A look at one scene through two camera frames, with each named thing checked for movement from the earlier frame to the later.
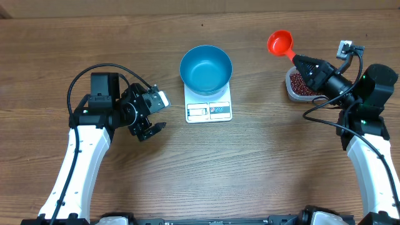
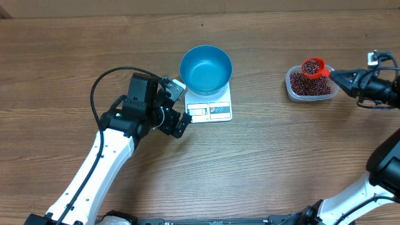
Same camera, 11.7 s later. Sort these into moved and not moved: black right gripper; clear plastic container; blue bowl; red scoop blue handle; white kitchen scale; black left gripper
Moved: red scoop blue handle; black left gripper; black right gripper
Not moved: blue bowl; clear plastic container; white kitchen scale
